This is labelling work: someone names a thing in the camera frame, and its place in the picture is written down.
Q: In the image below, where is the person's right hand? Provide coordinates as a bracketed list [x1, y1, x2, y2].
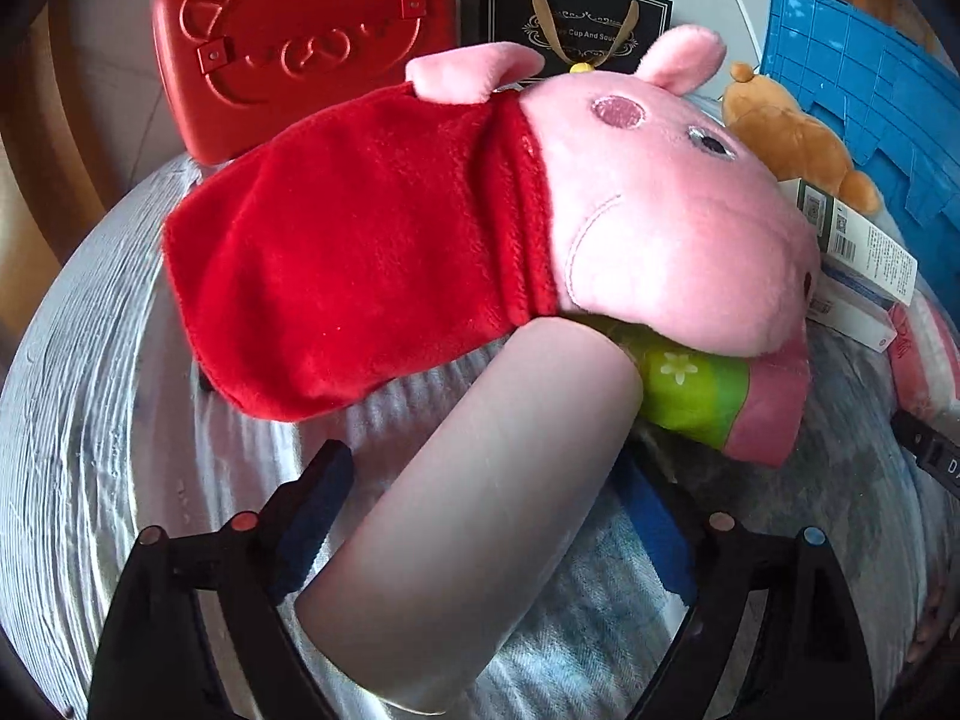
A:
[906, 592, 950, 668]

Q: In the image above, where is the white blue small box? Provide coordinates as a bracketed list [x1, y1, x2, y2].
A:
[806, 270, 899, 353]

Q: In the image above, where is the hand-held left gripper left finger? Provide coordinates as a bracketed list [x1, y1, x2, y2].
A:
[88, 439, 353, 720]

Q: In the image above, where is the red bear suitcase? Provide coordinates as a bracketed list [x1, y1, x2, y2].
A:
[152, 0, 460, 166]

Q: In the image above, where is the pink green wet wipes pack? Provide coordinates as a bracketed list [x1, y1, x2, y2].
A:
[592, 315, 811, 470]

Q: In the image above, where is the pink pig plush toy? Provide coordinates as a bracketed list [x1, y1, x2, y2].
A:
[161, 24, 822, 421]

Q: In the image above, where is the white green carton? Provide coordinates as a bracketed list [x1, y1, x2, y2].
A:
[778, 178, 920, 308]

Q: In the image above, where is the blue plastic storage crate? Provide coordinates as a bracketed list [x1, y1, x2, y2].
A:
[756, 0, 960, 241]

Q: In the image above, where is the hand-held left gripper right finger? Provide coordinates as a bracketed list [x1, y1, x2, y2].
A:
[611, 457, 878, 720]

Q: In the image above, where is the brown teddy bear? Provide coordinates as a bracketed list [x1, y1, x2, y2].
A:
[720, 62, 884, 215]

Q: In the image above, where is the black gift bag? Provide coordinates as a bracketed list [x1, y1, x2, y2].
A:
[459, 0, 674, 87]

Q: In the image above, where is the white cardboard tube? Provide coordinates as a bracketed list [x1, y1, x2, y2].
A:
[294, 315, 647, 715]

